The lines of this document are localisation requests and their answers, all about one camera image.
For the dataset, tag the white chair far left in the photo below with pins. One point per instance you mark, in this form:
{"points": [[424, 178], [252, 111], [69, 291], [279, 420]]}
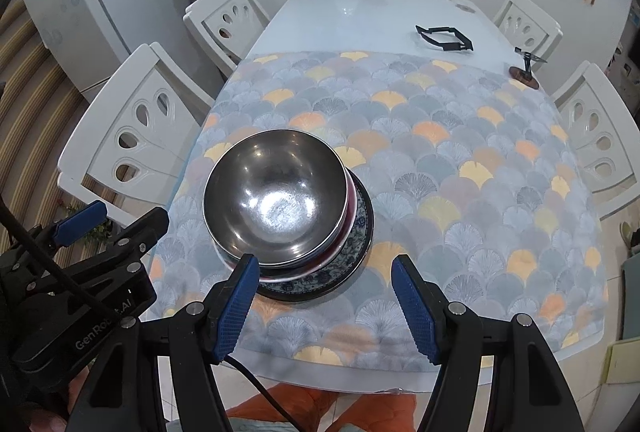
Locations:
{"points": [[226, 30]]}

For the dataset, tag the white chair far right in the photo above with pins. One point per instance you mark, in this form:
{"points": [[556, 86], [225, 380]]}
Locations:
{"points": [[527, 26]]}

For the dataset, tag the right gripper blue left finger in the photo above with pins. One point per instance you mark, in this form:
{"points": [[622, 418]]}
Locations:
{"points": [[122, 391]]}

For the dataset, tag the white chair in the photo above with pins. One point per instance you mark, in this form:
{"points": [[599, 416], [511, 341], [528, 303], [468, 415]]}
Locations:
{"points": [[136, 135], [602, 131], [527, 26], [226, 30]]}

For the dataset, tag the blue steel bowl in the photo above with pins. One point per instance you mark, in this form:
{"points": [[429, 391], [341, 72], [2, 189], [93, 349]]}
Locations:
{"points": [[280, 154]]}

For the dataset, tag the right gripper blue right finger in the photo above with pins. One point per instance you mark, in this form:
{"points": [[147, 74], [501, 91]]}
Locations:
{"points": [[528, 391]]}

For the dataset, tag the white refrigerator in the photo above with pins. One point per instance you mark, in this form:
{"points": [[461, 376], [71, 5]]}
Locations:
{"points": [[90, 39]]}

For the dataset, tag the white chair near right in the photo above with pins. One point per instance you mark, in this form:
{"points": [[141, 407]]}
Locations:
{"points": [[602, 131]]}

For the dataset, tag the red steel bowl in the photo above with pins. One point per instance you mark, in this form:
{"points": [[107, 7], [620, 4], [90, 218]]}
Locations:
{"points": [[320, 259]]}

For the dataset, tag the blue floral plate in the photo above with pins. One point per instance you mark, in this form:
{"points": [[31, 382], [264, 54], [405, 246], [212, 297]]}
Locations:
{"points": [[339, 269]]}

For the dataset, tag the black stand wooden base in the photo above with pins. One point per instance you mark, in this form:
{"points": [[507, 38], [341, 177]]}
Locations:
{"points": [[525, 74]]}

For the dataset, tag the black plastic frame part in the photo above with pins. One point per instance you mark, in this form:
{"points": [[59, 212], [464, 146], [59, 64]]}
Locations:
{"points": [[447, 39]]}

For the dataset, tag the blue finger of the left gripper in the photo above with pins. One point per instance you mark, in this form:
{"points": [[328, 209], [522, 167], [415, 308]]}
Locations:
{"points": [[88, 222]]}

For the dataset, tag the fan pattern tablecloth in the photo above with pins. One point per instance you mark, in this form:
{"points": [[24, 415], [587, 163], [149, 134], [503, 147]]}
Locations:
{"points": [[470, 174]]}

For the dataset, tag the pink patterned bowl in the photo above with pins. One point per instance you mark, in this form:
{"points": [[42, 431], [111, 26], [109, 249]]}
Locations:
{"points": [[293, 227]]}

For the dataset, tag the white chair near left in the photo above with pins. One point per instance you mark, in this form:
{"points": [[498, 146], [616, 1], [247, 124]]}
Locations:
{"points": [[136, 135]]}

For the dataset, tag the person left hand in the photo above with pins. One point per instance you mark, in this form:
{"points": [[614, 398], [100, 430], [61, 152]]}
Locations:
{"points": [[46, 420]]}

